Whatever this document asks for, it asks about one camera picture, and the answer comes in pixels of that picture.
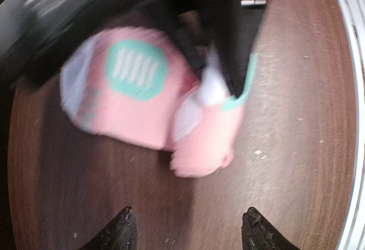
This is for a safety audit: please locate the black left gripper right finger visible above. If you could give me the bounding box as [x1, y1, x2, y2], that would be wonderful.
[241, 207, 291, 249]

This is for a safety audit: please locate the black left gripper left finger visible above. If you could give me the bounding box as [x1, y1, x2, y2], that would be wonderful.
[82, 206, 138, 250]

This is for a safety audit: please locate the pink mint patterned sock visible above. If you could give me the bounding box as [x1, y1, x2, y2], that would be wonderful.
[60, 27, 257, 178]

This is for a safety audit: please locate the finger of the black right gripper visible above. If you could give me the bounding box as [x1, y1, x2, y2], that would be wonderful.
[198, 0, 269, 98]
[153, 0, 205, 75]

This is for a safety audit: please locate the aluminium table edge rail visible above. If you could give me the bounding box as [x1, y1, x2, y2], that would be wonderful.
[327, 0, 365, 250]

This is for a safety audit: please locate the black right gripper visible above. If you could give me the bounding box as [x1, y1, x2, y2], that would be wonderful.
[0, 0, 283, 91]

